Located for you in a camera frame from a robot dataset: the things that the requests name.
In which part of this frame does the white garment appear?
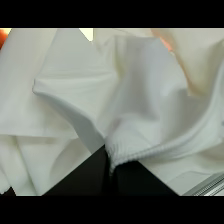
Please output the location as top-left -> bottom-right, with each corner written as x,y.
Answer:
0,27 -> 224,197

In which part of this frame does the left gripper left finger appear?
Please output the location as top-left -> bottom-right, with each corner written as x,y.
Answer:
42,144 -> 112,197

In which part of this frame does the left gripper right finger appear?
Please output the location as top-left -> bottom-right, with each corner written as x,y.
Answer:
111,159 -> 180,197

